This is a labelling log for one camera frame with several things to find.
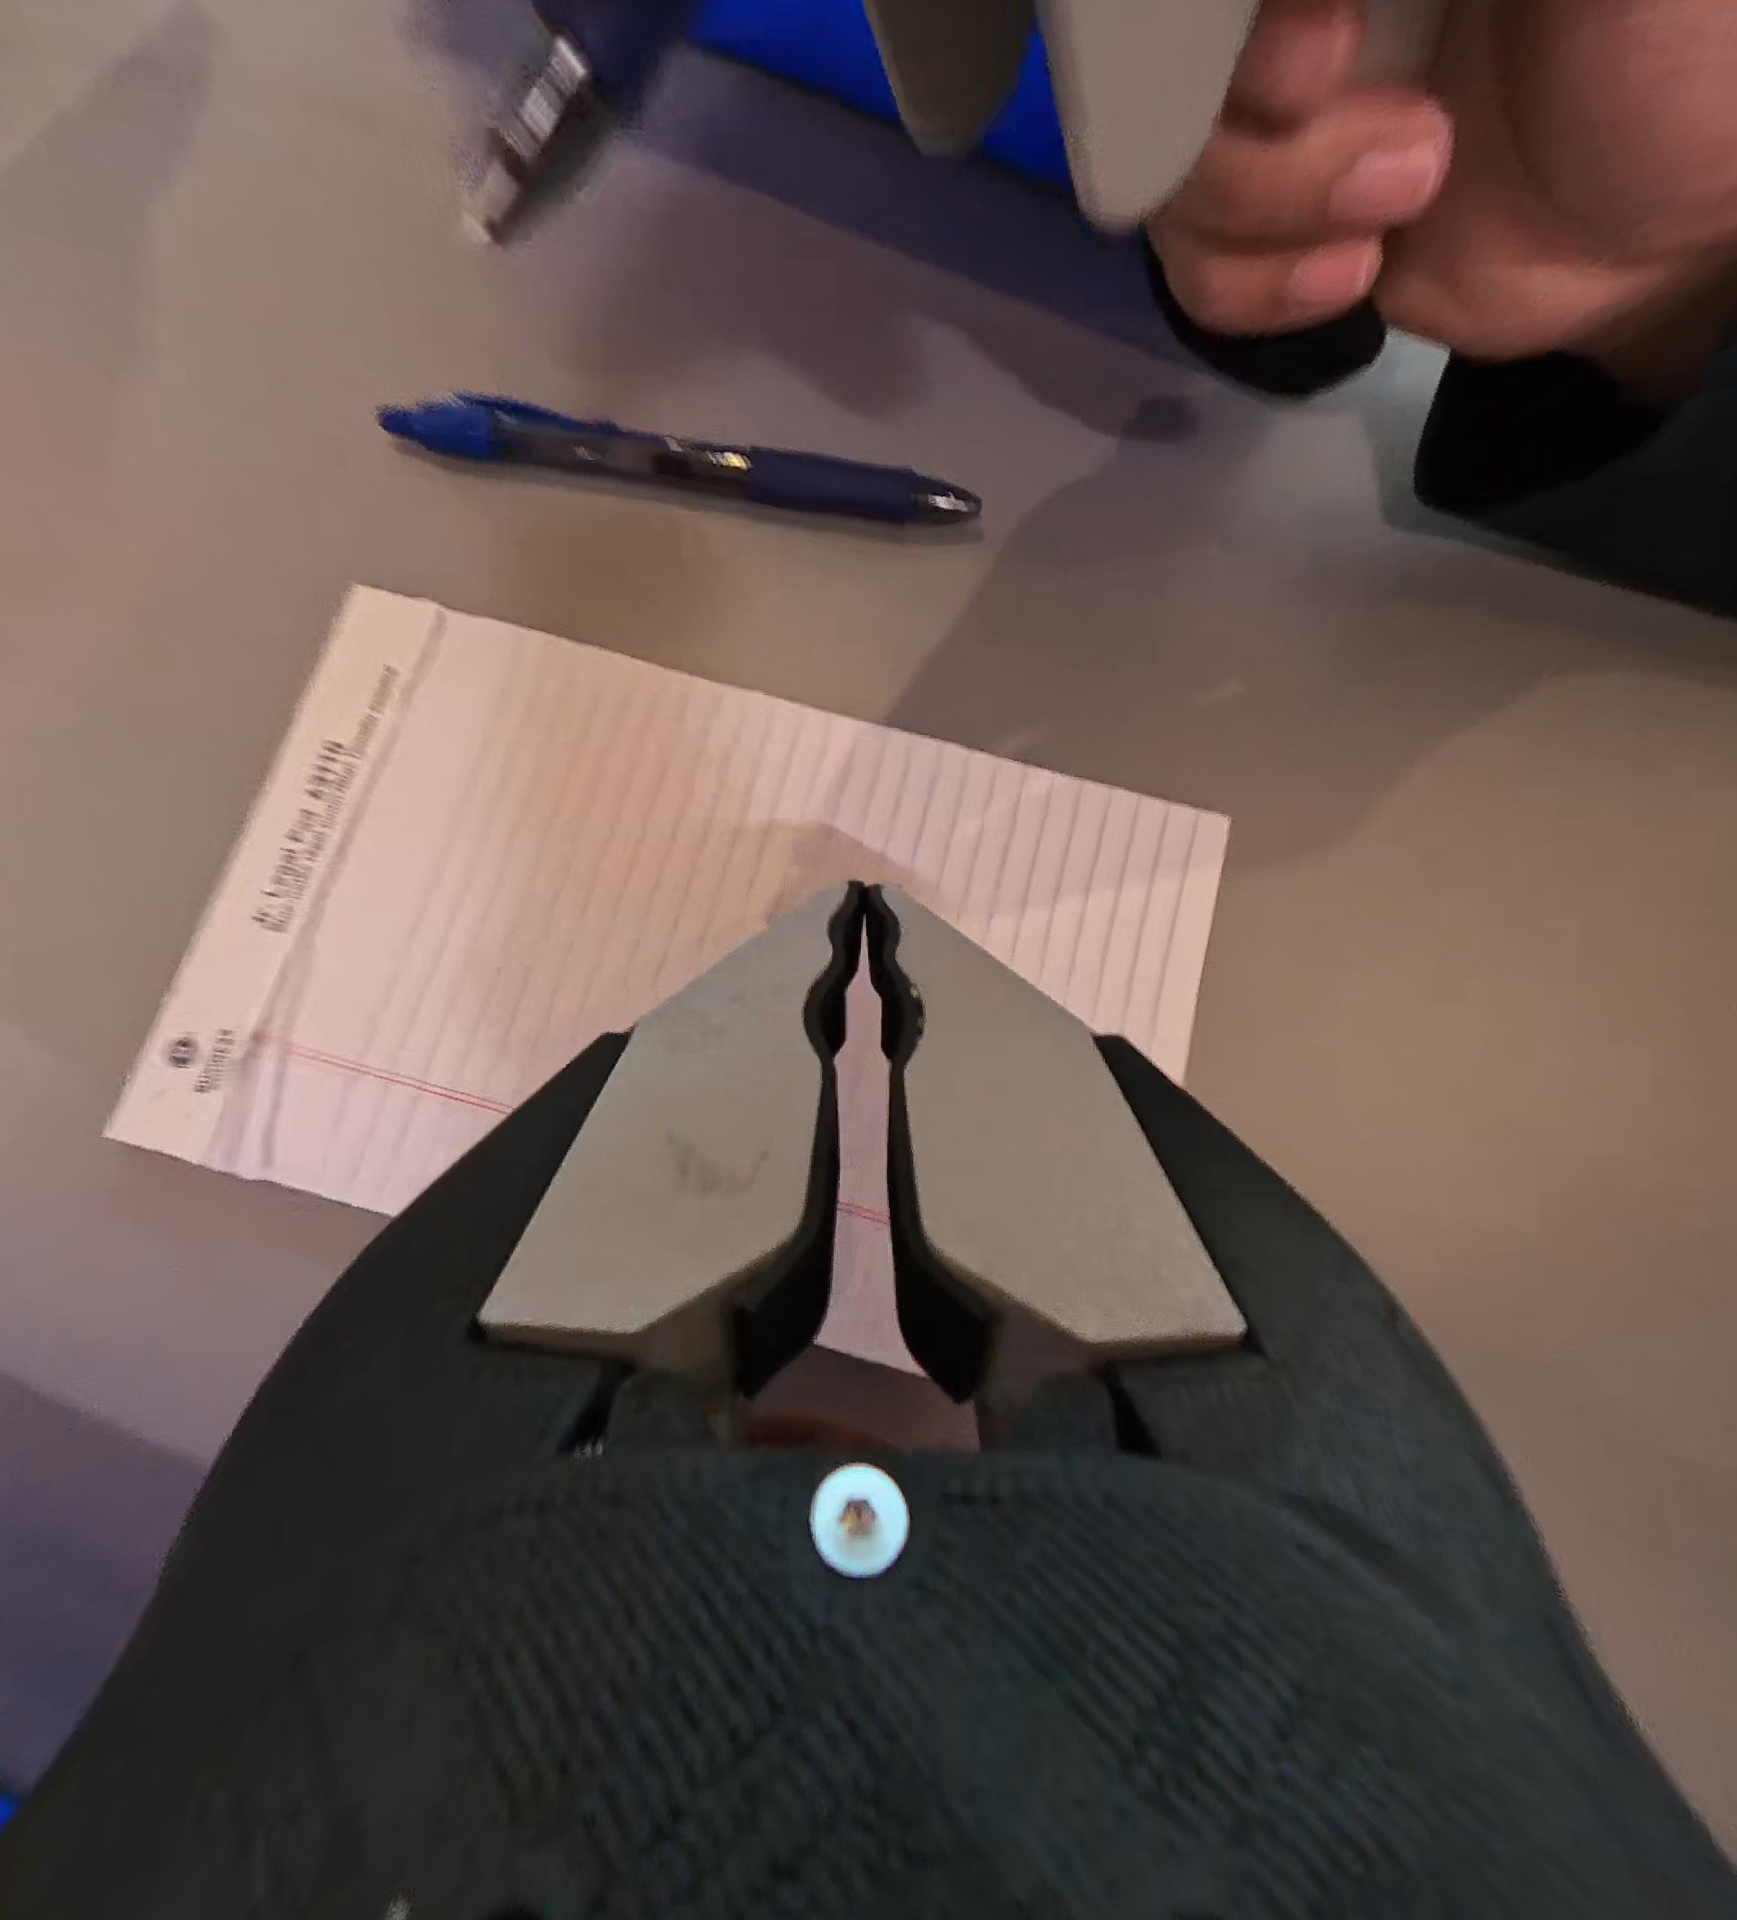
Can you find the person's right hand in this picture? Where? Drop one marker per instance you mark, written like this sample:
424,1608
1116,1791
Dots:
1557,166

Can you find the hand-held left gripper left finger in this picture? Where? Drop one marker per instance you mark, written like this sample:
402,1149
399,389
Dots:
659,1185

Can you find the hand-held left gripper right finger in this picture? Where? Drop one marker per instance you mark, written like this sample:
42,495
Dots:
1063,1185

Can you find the blue retractable pen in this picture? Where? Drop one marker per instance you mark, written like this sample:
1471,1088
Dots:
807,480
529,134

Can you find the white legal pad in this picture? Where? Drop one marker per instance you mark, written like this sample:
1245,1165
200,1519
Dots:
509,899

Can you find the person's right forearm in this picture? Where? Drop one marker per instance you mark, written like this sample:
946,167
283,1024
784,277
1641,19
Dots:
1678,495

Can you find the grey desk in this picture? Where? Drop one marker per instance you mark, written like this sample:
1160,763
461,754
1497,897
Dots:
1483,899

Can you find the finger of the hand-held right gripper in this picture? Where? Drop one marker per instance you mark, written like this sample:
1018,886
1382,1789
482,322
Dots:
951,69

